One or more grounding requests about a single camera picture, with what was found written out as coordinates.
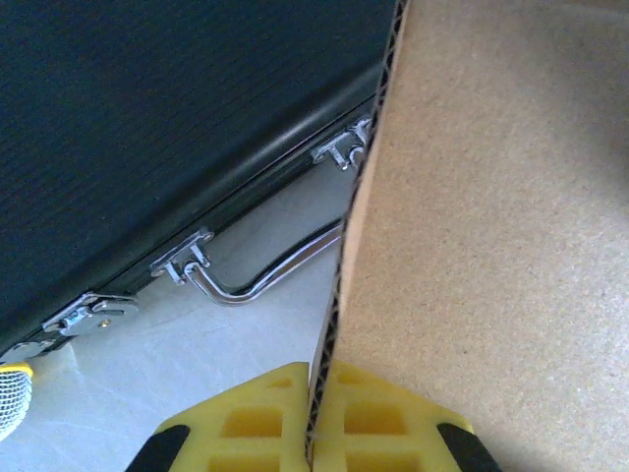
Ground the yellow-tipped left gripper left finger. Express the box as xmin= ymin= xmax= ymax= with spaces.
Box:
xmin=125 ymin=361 xmax=312 ymax=472

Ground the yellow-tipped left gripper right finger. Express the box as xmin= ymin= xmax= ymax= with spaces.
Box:
xmin=312 ymin=358 xmax=502 ymax=472

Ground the brown cardboard box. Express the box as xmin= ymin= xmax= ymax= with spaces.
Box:
xmin=303 ymin=0 xmax=629 ymax=472

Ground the black case with metal handle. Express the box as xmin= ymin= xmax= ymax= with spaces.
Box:
xmin=0 ymin=0 xmax=399 ymax=363

